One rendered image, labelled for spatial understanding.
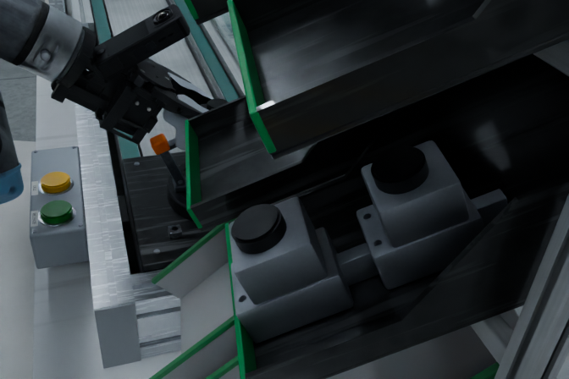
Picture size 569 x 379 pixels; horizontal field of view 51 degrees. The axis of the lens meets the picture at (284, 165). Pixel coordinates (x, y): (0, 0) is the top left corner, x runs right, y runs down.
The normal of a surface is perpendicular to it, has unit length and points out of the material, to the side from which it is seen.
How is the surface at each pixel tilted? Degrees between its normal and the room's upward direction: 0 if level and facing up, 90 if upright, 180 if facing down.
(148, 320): 90
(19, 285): 0
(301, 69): 25
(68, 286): 0
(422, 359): 45
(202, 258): 90
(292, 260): 90
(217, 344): 90
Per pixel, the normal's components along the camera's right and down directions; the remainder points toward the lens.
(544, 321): -0.95, 0.12
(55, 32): 0.63, -0.10
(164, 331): 0.32, 0.54
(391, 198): -0.36, -0.74
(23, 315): 0.07, -0.83
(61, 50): 0.50, 0.25
